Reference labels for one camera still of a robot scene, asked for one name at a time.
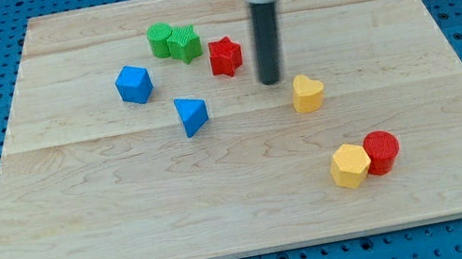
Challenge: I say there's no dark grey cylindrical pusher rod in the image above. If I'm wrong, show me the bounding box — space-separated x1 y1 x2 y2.
248 2 282 85

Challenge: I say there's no blue triangle block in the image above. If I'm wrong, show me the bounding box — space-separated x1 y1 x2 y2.
174 98 209 138

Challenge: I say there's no light wooden board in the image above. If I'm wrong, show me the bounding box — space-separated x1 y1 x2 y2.
0 0 462 259

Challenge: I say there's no green cylinder block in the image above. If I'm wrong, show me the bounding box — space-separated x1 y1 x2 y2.
146 22 172 58

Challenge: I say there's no green star block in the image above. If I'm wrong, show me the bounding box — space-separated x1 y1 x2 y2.
167 25 203 64

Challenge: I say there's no yellow heart block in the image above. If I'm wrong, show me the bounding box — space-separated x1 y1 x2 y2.
292 74 325 114

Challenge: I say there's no blue cube block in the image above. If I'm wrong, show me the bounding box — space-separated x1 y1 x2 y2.
115 66 153 104

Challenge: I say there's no yellow hexagon block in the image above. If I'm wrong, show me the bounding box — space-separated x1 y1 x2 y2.
330 144 371 189

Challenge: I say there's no red star block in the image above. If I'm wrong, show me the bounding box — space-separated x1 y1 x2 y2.
208 36 243 77

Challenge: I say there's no red cylinder block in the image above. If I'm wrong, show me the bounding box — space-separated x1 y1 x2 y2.
362 130 400 176

